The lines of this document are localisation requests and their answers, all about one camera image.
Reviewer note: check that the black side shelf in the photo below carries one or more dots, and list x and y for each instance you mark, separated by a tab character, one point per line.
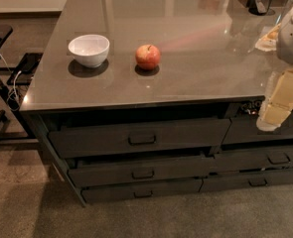
11	78

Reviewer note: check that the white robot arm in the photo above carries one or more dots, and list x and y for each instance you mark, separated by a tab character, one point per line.
284	45

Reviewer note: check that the red apple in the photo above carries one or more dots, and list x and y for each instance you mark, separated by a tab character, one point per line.
147	57

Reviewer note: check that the white ceramic bowl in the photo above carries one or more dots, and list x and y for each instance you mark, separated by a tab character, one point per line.
90	50

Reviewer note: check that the glass jar with snacks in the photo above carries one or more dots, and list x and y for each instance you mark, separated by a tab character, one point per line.
267	42

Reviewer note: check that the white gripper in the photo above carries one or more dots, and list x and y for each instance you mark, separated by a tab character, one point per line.
278	102

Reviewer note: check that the dark drawer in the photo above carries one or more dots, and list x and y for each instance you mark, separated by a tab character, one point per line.
138	137
248	180
253	159
142	190
142	170
243	130

